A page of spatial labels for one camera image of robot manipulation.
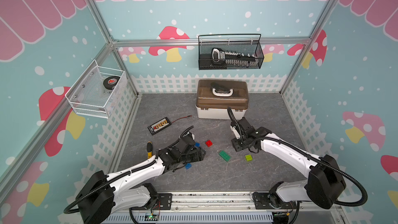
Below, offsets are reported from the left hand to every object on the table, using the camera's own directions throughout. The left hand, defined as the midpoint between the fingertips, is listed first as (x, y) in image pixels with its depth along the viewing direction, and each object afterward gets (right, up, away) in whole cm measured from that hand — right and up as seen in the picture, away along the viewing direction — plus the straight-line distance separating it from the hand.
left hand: (201, 156), depth 81 cm
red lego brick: (+5, +4, +12) cm, 13 cm away
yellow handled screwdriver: (-31, +1, +11) cm, 33 cm away
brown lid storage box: (+8, +32, +10) cm, 35 cm away
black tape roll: (-47, +39, -2) cm, 61 cm away
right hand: (+20, +6, +4) cm, 21 cm away
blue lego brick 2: (-7, -6, +4) cm, 10 cm away
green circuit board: (-23, -25, -9) cm, 35 cm away
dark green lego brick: (+13, -2, +8) cm, 16 cm away
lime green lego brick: (+27, -3, +6) cm, 28 cm away
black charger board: (-28, +14, +19) cm, 36 cm away
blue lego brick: (-2, +3, +13) cm, 14 cm away
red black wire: (-9, +20, +26) cm, 34 cm away
